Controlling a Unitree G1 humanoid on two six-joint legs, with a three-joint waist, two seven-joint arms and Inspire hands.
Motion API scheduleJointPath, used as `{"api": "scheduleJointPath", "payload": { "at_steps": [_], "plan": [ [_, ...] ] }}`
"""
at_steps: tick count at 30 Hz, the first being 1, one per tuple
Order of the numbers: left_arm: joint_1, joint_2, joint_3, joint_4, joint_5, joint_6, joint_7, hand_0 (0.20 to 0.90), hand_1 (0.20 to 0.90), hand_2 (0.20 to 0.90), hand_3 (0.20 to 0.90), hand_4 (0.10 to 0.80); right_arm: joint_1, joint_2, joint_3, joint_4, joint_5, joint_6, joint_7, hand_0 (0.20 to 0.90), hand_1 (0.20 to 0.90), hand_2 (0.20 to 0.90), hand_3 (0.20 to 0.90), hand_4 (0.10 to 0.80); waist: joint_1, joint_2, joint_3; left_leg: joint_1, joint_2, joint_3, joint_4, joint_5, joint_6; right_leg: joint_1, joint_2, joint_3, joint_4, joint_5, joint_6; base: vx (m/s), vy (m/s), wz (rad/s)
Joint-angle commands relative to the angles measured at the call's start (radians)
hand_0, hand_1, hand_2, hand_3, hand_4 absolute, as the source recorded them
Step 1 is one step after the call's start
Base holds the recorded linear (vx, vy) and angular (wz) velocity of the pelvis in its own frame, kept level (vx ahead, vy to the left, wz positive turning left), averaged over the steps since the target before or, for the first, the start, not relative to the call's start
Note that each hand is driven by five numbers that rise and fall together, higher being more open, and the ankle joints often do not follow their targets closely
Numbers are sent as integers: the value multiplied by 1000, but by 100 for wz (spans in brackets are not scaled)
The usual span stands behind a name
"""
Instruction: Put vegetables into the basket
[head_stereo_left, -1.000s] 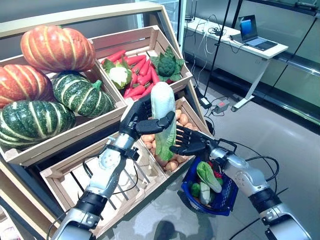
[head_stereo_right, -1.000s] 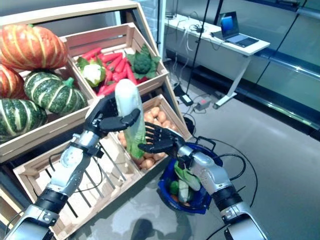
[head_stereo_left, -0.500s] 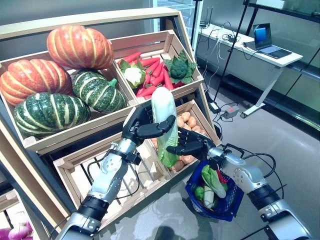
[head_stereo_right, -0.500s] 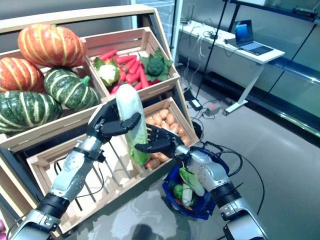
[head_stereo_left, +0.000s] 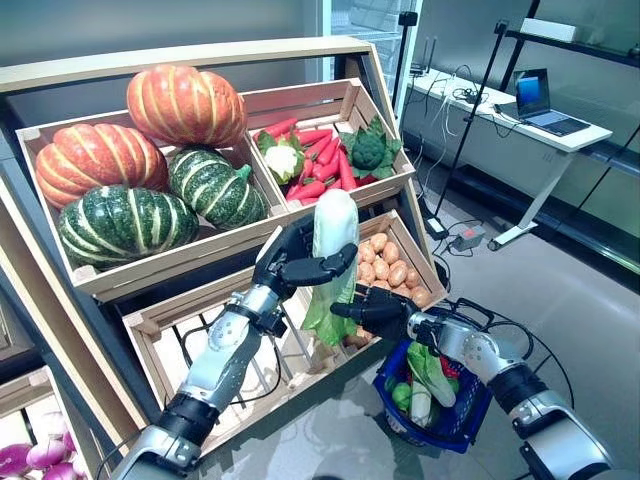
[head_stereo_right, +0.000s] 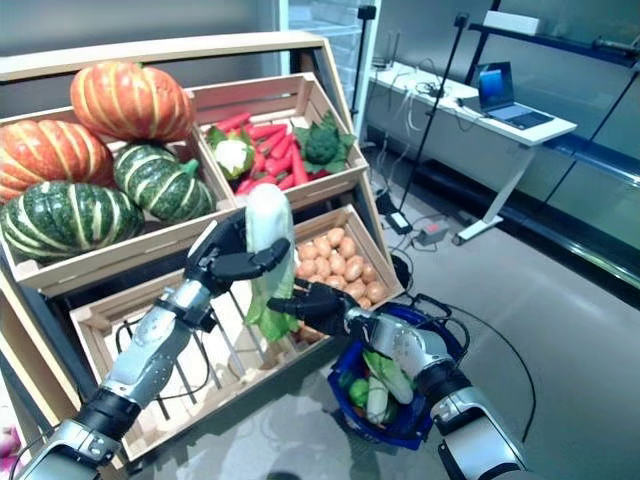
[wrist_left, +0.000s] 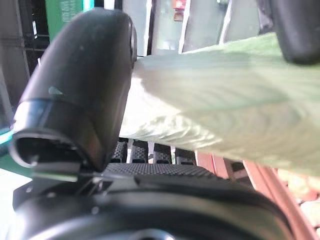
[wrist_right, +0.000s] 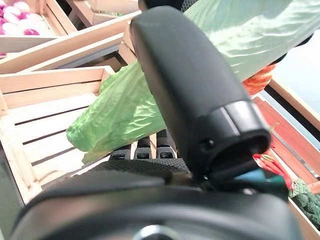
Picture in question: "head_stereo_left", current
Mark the wooden potato crate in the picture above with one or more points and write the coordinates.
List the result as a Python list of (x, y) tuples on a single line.
[(400, 225)]

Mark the green striped pumpkin with stem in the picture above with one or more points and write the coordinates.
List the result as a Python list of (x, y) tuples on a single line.
[(215, 190)]

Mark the wooden carrot crate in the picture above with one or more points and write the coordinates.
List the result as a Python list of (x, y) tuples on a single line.
[(300, 102)]

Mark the red carrot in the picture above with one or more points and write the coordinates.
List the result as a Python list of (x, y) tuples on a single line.
[(310, 190), (280, 127), (315, 136), (346, 175)]

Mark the red chili pepper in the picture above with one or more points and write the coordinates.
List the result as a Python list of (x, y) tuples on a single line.
[(450, 370)]

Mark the small green bell pepper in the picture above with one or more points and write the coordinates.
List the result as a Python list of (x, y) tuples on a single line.
[(401, 397)]

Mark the black camera stand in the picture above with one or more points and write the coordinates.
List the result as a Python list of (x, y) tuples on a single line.
[(407, 19)]

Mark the white desk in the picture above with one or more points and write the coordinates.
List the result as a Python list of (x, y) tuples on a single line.
[(500, 140)]

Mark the grey box with red top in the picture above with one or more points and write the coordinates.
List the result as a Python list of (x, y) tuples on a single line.
[(469, 239)]

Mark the white box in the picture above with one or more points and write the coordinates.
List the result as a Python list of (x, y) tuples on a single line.
[(547, 30)]

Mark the purple white turnip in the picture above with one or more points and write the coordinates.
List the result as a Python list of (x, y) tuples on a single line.
[(15, 459), (59, 472), (46, 452)]

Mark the glass door cabinet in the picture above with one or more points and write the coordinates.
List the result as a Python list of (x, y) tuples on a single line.
[(360, 20)]

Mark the black power brick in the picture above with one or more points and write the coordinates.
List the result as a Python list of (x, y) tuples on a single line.
[(437, 227)]

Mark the open laptop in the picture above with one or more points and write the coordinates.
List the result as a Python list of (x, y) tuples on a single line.
[(532, 92)]

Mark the black router with antennas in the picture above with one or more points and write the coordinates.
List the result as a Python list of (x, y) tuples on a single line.
[(422, 70)]

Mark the dark green striped pumpkin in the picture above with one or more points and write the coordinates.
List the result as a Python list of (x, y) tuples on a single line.
[(125, 225)]

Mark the white cauliflower with leaves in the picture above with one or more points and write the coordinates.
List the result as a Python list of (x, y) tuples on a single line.
[(281, 157)]

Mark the brown potato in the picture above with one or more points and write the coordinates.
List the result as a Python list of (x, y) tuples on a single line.
[(381, 268), (378, 241), (412, 279), (421, 296), (391, 252), (367, 253), (398, 273)]

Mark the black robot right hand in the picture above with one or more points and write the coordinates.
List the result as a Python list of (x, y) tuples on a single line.
[(380, 315)]

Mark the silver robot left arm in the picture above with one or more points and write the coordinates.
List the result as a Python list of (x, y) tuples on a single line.
[(225, 350)]

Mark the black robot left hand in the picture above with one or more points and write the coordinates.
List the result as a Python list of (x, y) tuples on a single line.
[(290, 265)]

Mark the orange striped pumpkin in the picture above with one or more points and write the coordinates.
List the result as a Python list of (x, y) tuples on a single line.
[(95, 160), (185, 105)]

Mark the large wooden display stand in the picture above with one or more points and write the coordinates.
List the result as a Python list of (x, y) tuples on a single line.
[(200, 57)]

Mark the wooden pumpkin crate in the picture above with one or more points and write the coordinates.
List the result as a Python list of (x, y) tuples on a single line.
[(175, 265)]

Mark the black shelf rack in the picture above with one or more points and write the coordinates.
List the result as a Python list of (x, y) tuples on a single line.
[(575, 49)]

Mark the tall black tripod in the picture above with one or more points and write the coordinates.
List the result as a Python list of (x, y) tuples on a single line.
[(470, 117)]

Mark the wooden slat crate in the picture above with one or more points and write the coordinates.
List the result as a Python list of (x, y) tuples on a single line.
[(150, 320)]

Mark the green broccoli with leaves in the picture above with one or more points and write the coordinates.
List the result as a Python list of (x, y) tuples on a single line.
[(369, 150)]

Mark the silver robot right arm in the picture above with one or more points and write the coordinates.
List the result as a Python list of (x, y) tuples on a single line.
[(480, 350)]

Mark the blue plastic shopping basket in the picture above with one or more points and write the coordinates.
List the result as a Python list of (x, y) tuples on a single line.
[(460, 425)]

